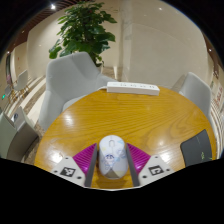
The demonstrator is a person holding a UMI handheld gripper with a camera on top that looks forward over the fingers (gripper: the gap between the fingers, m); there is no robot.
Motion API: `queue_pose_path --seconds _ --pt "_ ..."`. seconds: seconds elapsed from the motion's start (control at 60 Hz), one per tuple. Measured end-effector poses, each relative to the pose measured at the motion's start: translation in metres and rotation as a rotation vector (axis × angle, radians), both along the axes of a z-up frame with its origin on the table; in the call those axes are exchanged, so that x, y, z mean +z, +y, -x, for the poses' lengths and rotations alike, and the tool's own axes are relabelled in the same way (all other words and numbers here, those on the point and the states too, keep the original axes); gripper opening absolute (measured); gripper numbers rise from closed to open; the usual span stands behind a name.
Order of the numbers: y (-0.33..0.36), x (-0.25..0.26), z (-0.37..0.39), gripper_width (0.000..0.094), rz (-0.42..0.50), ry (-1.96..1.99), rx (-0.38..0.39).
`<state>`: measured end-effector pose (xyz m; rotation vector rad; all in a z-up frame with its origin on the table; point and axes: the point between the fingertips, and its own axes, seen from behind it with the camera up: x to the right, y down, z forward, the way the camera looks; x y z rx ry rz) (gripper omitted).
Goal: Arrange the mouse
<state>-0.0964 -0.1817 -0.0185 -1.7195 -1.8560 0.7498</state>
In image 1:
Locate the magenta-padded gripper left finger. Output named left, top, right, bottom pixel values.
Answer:
left=50, top=143, right=98, bottom=188

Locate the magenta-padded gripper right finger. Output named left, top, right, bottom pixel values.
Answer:
left=125, top=143, right=174, bottom=187

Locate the white printed computer mouse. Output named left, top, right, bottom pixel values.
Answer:
left=97, top=134, right=129, bottom=180

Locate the black mouse pad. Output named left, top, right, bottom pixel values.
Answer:
left=180, top=129, right=213, bottom=167

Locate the grey-green armchair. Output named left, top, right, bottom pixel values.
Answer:
left=0, top=106, right=39, bottom=163

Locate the white power strip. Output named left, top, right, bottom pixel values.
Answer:
left=106, top=81, right=161, bottom=97

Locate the light grey shell chair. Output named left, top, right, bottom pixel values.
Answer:
left=178, top=71, right=213, bottom=124
left=38, top=51, right=118, bottom=131

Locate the small grey chair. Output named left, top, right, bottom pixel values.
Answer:
left=13, top=69, right=29, bottom=98

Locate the green leafy potted plant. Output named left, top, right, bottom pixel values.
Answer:
left=48, top=1, right=118, bottom=68

